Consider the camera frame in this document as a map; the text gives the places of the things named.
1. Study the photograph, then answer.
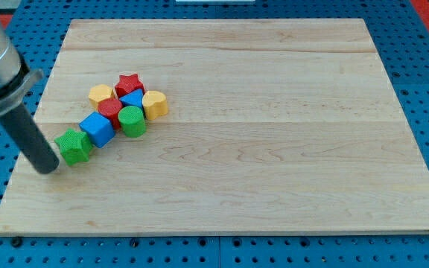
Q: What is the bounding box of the red star block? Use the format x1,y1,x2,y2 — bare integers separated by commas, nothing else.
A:
115,73,145,98

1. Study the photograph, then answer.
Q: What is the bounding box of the blue cube block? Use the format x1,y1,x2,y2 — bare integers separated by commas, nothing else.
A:
79,112,115,148

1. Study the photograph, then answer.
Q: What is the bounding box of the green star block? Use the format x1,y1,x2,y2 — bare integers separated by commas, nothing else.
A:
54,128,93,166

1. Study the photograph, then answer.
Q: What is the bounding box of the wooden board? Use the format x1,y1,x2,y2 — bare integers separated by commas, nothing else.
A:
0,19,429,237

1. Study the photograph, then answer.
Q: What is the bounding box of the blue triangle block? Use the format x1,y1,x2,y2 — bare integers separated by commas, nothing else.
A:
119,89,144,110

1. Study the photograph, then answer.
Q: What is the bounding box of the green cylinder block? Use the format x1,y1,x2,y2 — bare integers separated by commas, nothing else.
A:
118,106,146,138

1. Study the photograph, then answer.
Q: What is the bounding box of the yellow hexagon block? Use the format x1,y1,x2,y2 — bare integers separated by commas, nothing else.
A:
88,84,115,110

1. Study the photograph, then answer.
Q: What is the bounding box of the yellow heart block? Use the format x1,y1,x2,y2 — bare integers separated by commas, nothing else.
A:
142,90,169,120

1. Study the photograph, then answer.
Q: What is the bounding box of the red cylinder block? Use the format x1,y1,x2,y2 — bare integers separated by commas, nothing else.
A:
97,98,123,130

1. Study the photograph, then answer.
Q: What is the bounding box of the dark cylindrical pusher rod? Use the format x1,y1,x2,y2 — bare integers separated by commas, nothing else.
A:
0,103,60,174

